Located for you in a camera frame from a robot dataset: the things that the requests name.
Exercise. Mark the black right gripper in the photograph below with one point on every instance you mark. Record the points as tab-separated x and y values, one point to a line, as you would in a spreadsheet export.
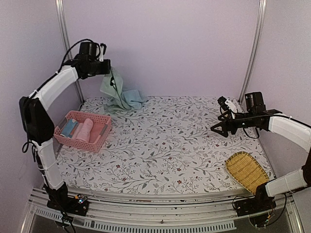
224	124

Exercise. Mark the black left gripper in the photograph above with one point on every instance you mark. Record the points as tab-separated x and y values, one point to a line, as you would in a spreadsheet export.
107	68

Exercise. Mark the green towel with panda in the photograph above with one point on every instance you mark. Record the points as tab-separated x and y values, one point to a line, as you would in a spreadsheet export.
111	86

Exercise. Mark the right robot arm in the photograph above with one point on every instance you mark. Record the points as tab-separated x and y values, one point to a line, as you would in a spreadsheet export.
293	138

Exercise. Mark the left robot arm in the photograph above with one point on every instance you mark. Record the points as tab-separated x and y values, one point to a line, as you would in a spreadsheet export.
36	122

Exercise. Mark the woven bamboo tray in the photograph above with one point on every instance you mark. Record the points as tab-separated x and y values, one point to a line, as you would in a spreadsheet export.
246	171

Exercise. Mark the blue crumpled towel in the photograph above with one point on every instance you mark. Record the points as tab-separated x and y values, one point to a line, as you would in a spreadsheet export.
126	100

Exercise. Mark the rolled blue patterned towel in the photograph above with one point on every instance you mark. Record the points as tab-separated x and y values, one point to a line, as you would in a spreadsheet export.
69	129

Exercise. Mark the folded coral pink towel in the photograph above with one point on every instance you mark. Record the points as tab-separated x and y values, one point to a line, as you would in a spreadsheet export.
95	132

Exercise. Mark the rolled pink towel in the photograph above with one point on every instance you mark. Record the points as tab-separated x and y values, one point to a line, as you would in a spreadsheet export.
84	133

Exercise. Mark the pink plastic basket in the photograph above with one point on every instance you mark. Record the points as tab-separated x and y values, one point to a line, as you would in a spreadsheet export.
81	117

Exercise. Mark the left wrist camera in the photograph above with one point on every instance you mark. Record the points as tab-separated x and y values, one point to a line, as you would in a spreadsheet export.
102	50

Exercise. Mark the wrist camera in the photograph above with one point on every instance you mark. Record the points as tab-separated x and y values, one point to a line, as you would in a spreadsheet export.
227	108
102	50

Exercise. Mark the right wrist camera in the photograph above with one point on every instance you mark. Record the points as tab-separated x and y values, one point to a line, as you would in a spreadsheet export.
227	108

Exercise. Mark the right aluminium post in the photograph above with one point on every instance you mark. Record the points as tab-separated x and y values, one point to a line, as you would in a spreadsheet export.
254	49

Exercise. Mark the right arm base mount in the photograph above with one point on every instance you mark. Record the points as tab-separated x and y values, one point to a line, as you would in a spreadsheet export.
250	205

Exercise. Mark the aluminium front frame rail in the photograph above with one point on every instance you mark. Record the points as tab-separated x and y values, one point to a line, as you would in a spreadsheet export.
137	213

